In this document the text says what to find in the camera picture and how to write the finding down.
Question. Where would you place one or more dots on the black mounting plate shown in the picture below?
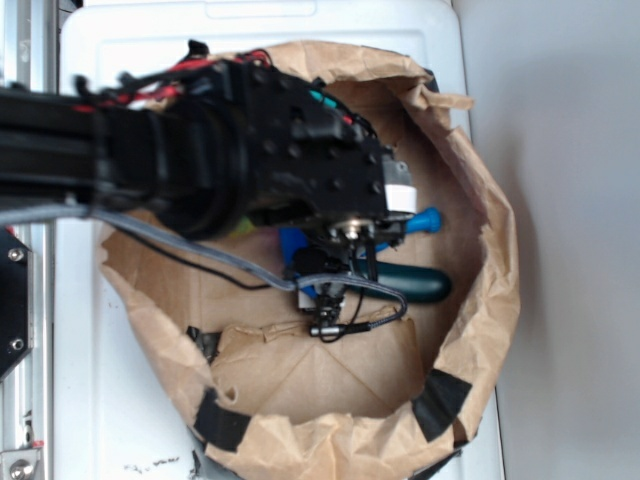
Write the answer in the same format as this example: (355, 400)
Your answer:
(16, 323)

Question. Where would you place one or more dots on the aluminium frame rail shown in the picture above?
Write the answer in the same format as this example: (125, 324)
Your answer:
(29, 53)

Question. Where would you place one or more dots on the dark green toy cucumber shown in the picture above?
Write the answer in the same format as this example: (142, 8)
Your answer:
(418, 284)

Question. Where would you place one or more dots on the blue plastic bottle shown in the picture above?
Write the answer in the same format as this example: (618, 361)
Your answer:
(425, 220)

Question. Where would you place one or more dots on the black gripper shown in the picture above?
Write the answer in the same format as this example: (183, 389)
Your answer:
(319, 170)

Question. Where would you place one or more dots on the brown paper bag bin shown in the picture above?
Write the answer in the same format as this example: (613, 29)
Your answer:
(271, 402)

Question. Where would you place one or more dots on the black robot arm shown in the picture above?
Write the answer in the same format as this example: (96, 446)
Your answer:
(182, 156)

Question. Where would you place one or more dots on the green plush toy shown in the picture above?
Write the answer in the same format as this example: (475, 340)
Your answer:
(242, 228)

